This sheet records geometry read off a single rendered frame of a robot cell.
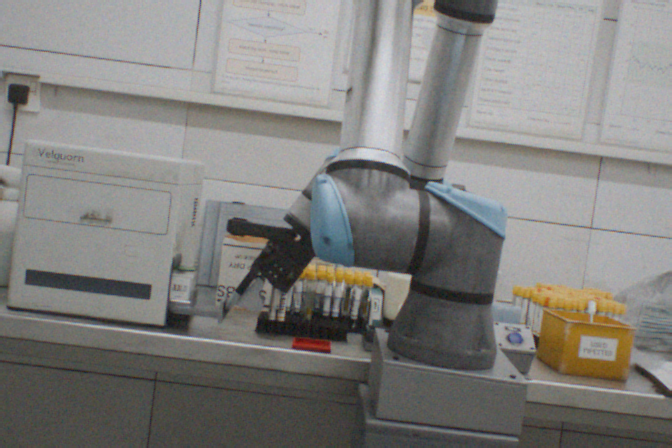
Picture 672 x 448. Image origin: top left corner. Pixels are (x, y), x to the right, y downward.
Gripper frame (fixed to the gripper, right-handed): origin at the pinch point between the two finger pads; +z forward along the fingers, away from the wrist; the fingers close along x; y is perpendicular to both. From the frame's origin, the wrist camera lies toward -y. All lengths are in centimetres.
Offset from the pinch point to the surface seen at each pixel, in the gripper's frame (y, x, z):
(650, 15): 40, 57, -109
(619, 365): 64, 0, -35
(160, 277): -12.2, -4.5, 2.1
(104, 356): -11.5, -5.5, 18.9
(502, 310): 42, 7, -30
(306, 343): 15.4, -2.3, -3.6
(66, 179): -35.3, -4.3, -1.7
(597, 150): 50, 56, -75
